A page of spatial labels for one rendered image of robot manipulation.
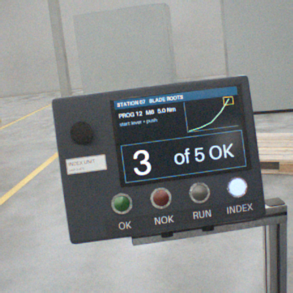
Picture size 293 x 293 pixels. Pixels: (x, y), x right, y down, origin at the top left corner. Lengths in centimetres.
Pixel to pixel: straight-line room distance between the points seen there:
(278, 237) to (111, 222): 27
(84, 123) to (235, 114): 19
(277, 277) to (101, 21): 786
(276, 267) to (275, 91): 607
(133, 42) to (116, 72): 67
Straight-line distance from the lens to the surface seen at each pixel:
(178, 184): 55
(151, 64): 823
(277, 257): 71
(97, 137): 54
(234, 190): 55
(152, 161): 54
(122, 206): 54
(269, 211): 66
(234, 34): 661
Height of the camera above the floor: 131
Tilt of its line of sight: 14 degrees down
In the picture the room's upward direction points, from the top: 7 degrees counter-clockwise
